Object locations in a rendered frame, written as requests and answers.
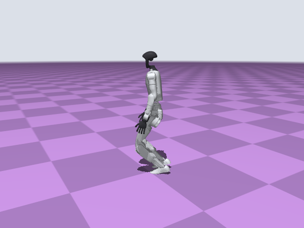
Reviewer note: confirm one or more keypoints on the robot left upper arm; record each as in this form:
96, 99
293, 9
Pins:
151, 77

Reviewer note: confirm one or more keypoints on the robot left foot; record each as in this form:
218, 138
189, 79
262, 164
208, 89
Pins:
158, 170

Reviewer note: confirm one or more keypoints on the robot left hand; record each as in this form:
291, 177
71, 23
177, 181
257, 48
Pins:
142, 125

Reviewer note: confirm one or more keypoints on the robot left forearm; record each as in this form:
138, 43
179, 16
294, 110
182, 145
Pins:
149, 107

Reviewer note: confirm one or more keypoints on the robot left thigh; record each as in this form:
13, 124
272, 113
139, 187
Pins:
153, 121

